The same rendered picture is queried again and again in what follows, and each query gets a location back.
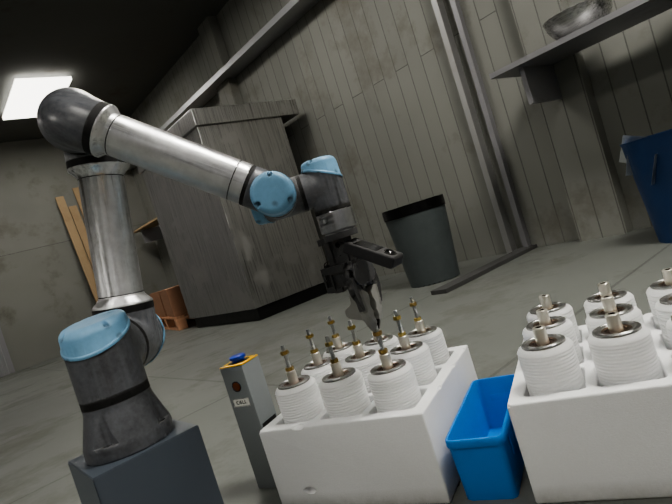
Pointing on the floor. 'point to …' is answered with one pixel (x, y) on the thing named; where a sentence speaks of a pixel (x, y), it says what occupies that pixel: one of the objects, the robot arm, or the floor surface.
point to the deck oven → (237, 223)
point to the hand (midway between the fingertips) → (377, 323)
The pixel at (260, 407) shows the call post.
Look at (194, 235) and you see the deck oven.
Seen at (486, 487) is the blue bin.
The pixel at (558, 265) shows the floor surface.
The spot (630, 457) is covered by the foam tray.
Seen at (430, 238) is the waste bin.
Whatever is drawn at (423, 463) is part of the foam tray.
